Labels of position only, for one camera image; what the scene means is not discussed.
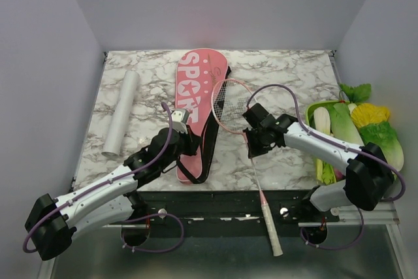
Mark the black mounting base plate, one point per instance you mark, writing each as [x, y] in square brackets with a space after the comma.
[208, 213]

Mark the white shuttlecock tube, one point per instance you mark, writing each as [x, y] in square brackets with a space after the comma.
[120, 118]

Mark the pink racket bag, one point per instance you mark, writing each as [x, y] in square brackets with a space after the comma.
[197, 73]

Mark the green leafy vegetable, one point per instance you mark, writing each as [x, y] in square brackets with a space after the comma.
[357, 94]

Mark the aluminium rail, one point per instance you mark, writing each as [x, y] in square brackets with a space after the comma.
[383, 214]

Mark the white green bok choy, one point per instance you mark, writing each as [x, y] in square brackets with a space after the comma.
[341, 124]

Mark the white green leek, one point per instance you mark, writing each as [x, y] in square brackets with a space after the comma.
[321, 118]

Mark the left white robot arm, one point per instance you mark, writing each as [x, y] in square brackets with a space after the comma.
[53, 222]

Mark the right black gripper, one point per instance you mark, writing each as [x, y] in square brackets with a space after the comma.
[254, 151]

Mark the pink badminton racket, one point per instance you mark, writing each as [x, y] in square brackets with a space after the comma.
[229, 102]

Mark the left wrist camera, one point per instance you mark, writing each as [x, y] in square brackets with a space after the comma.
[180, 117]

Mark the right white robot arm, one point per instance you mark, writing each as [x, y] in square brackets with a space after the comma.
[367, 173]

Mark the yellow green napa cabbage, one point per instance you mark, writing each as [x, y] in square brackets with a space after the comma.
[373, 124]

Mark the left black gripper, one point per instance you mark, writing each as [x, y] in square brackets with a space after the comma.
[192, 142]

